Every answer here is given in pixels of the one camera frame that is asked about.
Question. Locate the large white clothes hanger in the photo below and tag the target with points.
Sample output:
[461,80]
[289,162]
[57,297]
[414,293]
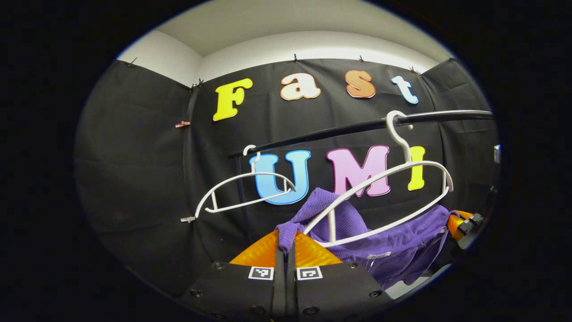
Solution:
[331,226]

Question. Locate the wooden clothespin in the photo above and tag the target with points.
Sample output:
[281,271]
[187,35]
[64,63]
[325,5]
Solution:
[182,124]

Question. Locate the purple ribbed shirt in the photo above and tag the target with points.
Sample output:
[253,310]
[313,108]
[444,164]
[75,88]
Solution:
[402,241]

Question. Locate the small white clothes hanger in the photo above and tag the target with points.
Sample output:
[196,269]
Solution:
[250,174]

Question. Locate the black backdrop cloth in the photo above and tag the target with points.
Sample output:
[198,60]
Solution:
[134,179]

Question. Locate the black clothes rack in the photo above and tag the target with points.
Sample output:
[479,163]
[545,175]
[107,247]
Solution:
[339,129]

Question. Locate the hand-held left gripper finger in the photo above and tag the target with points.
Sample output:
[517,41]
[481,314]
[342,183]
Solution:
[290,286]
[280,286]

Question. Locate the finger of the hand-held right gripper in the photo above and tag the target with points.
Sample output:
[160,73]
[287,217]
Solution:
[469,226]

